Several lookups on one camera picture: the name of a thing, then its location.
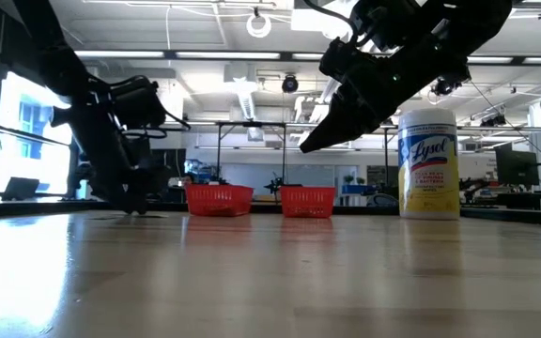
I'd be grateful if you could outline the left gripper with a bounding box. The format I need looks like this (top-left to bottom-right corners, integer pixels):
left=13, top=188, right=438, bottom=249
left=51, top=100, right=169, bottom=216

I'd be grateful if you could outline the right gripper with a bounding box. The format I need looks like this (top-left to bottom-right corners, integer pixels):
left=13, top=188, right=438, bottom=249
left=299, top=69, right=410, bottom=155

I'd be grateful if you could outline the black computer monitor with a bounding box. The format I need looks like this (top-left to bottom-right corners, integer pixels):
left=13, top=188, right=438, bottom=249
left=162, top=148, right=187, bottom=178
left=494, top=147, right=541, bottom=187

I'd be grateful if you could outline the round black ceiling speaker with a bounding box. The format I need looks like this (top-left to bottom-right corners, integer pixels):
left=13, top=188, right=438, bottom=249
left=281, top=73, right=300, bottom=94

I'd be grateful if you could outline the blue cabinet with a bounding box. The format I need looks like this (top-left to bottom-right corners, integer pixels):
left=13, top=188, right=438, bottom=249
left=342, top=184, right=384, bottom=195

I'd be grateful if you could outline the blue background equipment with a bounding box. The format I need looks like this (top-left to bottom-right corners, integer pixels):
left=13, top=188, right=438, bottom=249
left=184, top=159, right=220, bottom=183

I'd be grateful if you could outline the red plastic basket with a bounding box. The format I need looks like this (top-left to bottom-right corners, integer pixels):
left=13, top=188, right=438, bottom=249
left=184, top=183, right=255, bottom=218
left=279, top=186, right=337, bottom=220

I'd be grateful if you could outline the Lysol wipes canister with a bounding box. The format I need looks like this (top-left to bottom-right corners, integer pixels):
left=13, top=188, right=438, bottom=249
left=397, top=107, right=461, bottom=221

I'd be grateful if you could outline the open laptop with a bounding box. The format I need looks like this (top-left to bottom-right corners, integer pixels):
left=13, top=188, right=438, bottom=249
left=3, top=177, right=41, bottom=201

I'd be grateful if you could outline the black background rig frame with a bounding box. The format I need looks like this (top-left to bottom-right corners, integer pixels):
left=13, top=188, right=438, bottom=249
left=363, top=122, right=401, bottom=194
left=457, top=125, right=541, bottom=133
left=157, top=120, right=288, bottom=185

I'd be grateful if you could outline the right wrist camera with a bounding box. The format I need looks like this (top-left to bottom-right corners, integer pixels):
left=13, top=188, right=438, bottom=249
left=318, top=37, right=370, bottom=85

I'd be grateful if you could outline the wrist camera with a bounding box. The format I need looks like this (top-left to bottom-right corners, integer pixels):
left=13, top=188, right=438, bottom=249
left=318, top=37, right=370, bottom=85
left=109, top=76, right=168, bottom=130

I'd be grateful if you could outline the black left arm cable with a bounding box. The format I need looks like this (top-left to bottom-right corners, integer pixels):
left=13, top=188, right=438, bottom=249
left=122, top=73, right=193, bottom=141

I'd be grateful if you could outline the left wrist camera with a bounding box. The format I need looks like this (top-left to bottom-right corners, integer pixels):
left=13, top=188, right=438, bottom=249
left=109, top=76, right=168, bottom=130

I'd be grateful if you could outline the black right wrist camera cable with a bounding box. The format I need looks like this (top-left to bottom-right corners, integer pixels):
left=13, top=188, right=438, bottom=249
left=301, top=0, right=361, bottom=46

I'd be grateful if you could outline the black ceiling-mounted camera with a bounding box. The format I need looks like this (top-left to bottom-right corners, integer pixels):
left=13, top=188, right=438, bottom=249
left=432, top=77, right=462, bottom=98

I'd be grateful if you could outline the white coiled cable ring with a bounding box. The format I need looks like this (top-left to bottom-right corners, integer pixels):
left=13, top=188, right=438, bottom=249
left=245, top=12, right=273, bottom=39

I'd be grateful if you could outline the small black rig camera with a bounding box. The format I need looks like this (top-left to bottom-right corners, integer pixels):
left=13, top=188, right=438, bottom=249
left=480, top=114, right=507, bottom=128

